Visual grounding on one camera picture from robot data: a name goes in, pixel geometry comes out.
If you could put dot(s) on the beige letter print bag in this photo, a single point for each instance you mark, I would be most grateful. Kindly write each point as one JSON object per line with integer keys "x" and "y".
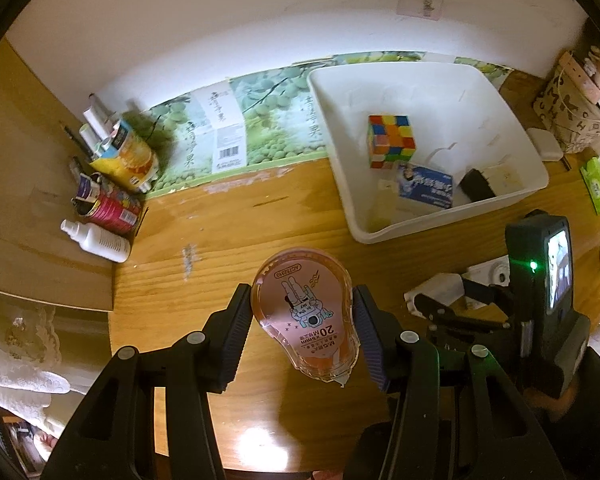
{"x": 568, "y": 105}

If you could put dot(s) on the white spray bottle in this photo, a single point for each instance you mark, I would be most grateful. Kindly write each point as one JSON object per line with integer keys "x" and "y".
{"x": 97, "y": 241}

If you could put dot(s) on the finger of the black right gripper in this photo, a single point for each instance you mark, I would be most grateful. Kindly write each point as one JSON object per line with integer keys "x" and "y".
{"x": 488, "y": 294}
{"x": 486, "y": 319}

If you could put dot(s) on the blue white medicine box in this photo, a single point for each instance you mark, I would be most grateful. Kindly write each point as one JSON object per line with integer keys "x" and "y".
{"x": 425, "y": 185}

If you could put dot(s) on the white plastic storage bin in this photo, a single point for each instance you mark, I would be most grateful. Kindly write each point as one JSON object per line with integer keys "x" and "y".
{"x": 460, "y": 122}

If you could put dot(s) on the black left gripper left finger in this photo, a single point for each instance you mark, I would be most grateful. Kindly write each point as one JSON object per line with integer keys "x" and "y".
{"x": 111, "y": 435}

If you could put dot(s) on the red pink tin can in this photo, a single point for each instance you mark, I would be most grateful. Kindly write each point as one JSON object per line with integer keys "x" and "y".
{"x": 102, "y": 202}

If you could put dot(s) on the white instant camera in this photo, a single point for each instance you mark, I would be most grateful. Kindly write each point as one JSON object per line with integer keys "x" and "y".
{"x": 492, "y": 272}

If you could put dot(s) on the black pen on table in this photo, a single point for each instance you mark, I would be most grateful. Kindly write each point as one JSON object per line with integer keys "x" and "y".
{"x": 566, "y": 163}

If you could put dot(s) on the white soap box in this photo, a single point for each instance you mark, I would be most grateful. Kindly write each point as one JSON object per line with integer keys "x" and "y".
{"x": 545, "y": 144}

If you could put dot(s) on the cream small wedge object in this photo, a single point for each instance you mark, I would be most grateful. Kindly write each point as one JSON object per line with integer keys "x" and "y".
{"x": 384, "y": 205}

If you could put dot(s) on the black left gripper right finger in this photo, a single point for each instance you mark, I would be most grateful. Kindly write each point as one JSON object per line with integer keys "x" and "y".
{"x": 457, "y": 414}

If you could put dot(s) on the multicolour puzzle cube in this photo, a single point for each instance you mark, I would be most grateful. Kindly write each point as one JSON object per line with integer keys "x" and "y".
{"x": 390, "y": 139}

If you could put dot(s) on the pink correction tape dispenser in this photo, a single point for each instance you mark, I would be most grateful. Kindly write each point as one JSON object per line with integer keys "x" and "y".
{"x": 302, "y": 298}

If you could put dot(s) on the green grape printed cardboard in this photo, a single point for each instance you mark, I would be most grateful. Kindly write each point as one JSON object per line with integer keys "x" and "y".
{"x": 257, "y": 121}

